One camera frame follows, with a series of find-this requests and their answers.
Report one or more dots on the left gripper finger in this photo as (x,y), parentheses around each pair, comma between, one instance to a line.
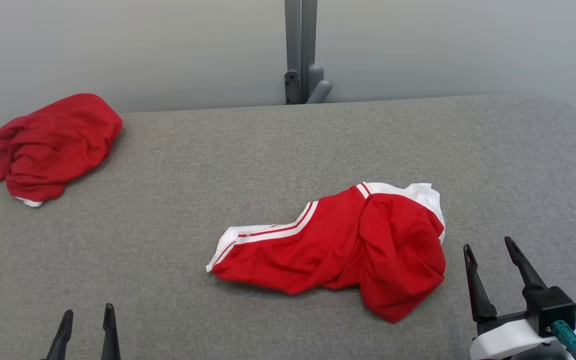
(110,335)
(61,340)

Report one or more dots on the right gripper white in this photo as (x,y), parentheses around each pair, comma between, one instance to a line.
(505,342)

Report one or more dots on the red jersey with black lettering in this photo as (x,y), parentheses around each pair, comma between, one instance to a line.
(328,250)

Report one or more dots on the red garment with white trim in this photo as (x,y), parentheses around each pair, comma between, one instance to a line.
(53,145)

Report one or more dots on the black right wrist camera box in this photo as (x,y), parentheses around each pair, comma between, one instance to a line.
(550,305)

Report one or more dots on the teal right camera connector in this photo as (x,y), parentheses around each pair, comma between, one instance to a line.
(568,337)

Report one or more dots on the dark grey hinge bracket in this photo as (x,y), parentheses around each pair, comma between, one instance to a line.
(291,87)

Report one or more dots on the grey metal post bracket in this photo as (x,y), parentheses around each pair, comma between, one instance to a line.
(300,35)

